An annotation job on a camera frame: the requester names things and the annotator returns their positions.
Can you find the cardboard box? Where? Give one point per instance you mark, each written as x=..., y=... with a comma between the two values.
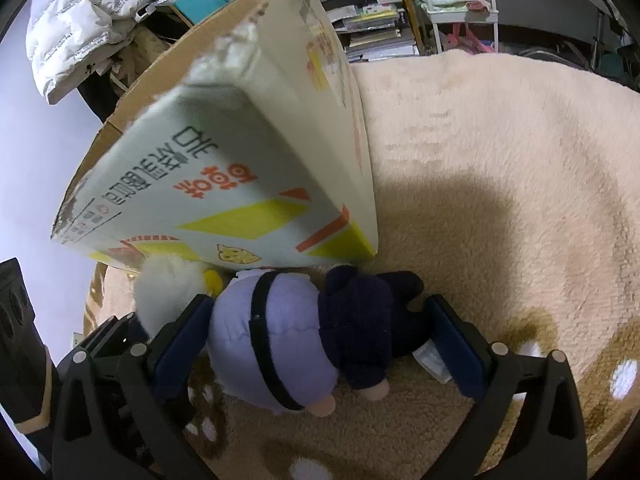
x=243, y=145

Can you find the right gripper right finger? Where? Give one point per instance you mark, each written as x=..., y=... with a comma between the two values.
x=548, y=440

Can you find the beige patterned blanket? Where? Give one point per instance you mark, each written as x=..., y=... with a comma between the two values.
x=511, y=186

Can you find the wooden bookshelf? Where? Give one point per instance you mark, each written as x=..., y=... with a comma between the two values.
x=370, y=5

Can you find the white puffer jacket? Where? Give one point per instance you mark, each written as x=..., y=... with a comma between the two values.
x=68, y=40

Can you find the beige trench coat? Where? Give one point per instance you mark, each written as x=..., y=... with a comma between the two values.
x=133, y=60

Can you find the white rolling cart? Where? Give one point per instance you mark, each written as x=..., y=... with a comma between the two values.
x=461, y=15

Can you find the white purple doll plush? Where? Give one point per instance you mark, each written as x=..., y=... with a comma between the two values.
x=277, y=341

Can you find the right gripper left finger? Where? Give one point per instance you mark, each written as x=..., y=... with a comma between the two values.
x=124, y=401

